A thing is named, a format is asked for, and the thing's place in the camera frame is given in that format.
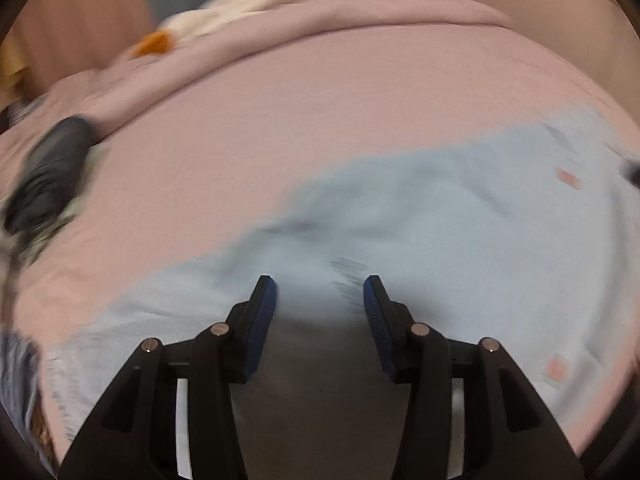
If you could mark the blue denim garment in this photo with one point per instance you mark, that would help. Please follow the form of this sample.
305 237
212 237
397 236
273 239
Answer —
17 385

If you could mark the light blue pants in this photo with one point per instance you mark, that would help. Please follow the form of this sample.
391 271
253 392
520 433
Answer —
450 220

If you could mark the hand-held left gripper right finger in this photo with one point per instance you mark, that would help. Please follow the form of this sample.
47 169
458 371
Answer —
376 317

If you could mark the pink blanket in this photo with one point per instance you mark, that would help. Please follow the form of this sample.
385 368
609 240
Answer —
280 30

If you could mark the black bag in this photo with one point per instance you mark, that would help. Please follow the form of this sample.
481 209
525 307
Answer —
47 172

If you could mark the pink bed sheet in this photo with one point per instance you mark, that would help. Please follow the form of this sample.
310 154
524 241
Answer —
210 170

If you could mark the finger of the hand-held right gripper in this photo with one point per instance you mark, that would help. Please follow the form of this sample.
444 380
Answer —
631 169

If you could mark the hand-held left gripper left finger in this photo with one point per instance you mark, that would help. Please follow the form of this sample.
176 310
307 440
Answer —
262 317

